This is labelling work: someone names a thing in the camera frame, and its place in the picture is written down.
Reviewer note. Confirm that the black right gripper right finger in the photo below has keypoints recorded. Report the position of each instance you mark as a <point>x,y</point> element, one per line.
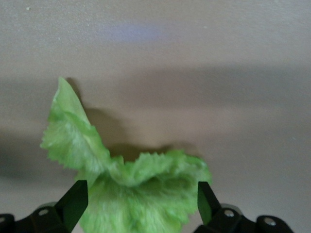
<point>211,213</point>

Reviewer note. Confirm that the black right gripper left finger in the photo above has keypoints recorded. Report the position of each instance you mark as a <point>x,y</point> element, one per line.
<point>65,211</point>

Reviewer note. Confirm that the green lettuce leaf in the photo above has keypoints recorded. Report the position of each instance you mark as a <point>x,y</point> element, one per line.
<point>136,194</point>

